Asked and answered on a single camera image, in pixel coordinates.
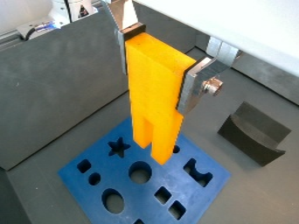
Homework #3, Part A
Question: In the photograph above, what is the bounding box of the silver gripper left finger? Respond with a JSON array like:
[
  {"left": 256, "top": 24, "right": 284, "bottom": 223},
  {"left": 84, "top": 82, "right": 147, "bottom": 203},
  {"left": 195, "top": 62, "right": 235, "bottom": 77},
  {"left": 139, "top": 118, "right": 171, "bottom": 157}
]
[{"left": 101, "top": 0, "right": 146, "bottom": 74}]

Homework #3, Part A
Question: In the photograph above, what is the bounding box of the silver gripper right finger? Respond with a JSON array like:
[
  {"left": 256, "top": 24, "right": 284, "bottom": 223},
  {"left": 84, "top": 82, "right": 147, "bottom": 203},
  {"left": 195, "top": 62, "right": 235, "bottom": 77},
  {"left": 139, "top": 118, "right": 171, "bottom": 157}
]
[{"left": 176, "top": 37, "right": 239, "bottom": 115}]

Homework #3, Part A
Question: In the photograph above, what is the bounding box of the orange double-square peg block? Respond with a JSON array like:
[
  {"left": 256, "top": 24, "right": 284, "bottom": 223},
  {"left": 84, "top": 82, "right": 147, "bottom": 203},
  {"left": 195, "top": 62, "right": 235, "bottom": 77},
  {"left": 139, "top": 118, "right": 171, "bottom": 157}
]
[{"left": 125, "top": 32, "right": 195, "bottom": 164}]

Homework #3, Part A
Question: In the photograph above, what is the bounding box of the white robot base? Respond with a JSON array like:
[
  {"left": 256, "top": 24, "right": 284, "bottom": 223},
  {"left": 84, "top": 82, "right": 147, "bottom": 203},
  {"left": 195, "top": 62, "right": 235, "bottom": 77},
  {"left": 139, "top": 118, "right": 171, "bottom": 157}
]
[{"left": 49, "top": 0, "right": 99, "bottom": 25}]

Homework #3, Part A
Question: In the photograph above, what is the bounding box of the dark grey curved foam block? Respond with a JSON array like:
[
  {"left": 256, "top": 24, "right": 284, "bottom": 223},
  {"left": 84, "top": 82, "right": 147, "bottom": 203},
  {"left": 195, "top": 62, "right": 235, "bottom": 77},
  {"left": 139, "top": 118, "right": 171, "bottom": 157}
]
[{"left": 218, "top": 101, "right": 291, "bottom": 166}]

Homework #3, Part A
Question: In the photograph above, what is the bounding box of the blue shape-sorting board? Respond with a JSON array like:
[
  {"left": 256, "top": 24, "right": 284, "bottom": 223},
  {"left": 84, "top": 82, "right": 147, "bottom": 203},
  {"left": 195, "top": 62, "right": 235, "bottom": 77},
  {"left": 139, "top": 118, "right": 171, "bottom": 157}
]
[{"left": 59, "top": 120, "right": 230, "bottom": 224}]

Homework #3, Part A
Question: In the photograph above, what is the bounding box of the aluminium rail with cable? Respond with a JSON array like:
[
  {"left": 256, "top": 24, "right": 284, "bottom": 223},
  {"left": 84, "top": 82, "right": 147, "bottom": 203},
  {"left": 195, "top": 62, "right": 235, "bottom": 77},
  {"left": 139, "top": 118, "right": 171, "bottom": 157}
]
[{"left": 0, "top": 17, "right": 63, "bottom": 45}]

